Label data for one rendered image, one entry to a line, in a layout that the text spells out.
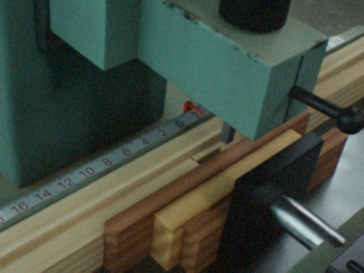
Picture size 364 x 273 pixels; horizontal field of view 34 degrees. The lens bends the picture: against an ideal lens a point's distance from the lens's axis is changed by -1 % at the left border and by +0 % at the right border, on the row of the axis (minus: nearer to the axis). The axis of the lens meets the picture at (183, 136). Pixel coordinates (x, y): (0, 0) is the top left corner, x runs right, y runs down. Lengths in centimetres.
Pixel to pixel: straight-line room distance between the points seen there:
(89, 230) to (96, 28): 16
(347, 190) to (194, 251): 19
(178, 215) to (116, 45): 15
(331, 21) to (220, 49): 239
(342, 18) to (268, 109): 244
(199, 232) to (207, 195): 3
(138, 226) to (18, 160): 23
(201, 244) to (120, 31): 18
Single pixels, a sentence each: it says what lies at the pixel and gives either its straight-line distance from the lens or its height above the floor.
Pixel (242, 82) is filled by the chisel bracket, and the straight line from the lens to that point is 42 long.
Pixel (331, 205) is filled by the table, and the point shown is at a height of 90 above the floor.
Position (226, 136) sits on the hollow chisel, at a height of 96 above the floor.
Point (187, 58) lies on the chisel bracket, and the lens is 46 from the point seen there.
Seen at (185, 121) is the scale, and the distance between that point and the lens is 52.
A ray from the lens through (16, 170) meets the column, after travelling 65.
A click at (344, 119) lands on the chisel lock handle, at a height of 104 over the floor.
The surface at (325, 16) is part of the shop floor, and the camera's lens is 284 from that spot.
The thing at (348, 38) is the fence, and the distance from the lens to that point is 70.
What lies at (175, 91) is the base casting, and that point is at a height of 80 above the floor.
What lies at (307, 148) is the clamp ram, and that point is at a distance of 46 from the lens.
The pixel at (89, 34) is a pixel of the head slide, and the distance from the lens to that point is 49.
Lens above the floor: 129
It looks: 41 degrees down
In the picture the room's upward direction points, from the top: 8 degrees clockwise
